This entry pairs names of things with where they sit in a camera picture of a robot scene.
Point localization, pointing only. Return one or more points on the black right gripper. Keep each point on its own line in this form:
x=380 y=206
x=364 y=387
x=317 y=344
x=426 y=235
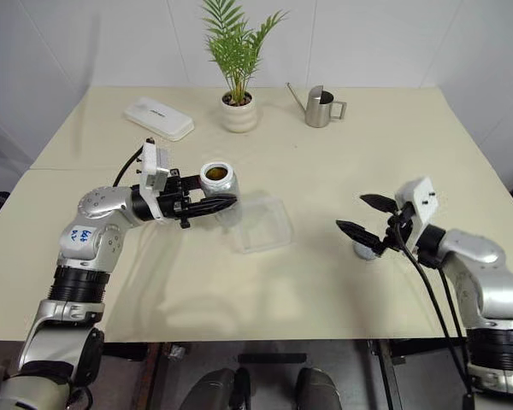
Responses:
x=399 y=230

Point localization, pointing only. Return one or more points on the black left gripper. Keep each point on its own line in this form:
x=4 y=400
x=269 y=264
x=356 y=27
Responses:
x=173 y=200

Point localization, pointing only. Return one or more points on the silver jar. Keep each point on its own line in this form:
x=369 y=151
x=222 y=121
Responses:
x=222 y=184

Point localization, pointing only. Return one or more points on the grey jar lid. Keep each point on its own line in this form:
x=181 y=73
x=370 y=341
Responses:
x=364 y=252

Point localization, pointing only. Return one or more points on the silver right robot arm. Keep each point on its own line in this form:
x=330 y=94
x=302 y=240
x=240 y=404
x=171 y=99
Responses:
x=483 y=273

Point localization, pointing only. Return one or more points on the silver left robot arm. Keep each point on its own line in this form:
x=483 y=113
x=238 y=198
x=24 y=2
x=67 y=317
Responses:
x=95 y=204

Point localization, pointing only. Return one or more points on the yellow-brown jar contents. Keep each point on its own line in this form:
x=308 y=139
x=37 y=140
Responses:
x=216 y=173

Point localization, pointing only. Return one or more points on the clear plastic box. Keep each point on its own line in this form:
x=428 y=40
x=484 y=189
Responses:
x=260 y=224

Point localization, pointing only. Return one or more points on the white flat plastic case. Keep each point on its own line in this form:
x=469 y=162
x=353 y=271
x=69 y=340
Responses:
x=158 y=117

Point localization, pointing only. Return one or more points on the white ribbed plant pot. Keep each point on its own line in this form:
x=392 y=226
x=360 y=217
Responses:
x=239 y=113

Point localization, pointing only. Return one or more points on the stainless steel watering can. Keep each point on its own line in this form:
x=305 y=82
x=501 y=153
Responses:
x=318 y=107

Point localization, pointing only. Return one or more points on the green palm plant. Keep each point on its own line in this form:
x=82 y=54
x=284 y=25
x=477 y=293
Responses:
x=239 y=47

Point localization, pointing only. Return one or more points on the dark rounded shape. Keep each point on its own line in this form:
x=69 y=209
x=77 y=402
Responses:
x=222 y=390
x=318 y=390

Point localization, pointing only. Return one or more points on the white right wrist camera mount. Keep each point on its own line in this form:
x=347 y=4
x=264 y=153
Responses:
x=421 y=200

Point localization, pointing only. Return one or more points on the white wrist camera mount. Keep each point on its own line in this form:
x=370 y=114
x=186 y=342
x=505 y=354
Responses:
x=150 y=166
x=421 y=200

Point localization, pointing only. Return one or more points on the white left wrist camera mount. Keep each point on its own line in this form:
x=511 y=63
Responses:
x=150 y=166

